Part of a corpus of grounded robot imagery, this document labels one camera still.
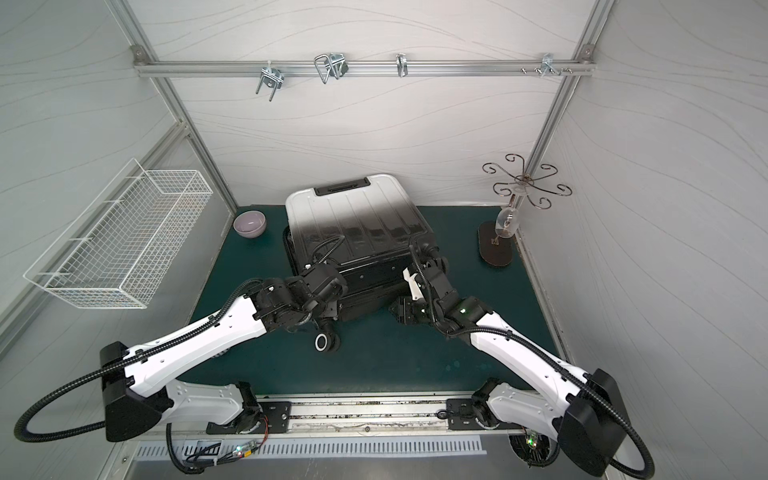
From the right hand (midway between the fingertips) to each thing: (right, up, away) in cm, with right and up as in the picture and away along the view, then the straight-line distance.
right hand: (395, 307), depth 78 cm
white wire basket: (-65, +15, -9) cm, 67 cm away
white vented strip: (+9, -32, -8) cm, 34 cm away
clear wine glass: (+35, +23, +14) cm, 45 cm away
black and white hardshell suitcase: (-8, +20, +4) cm, 22 cm away
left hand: (-16, +2, -4) cm, 16 cm away
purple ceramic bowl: (-55, +23, +34) cm, 69 cm away
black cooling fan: (+34, -33, -6) cm, 48 cm away
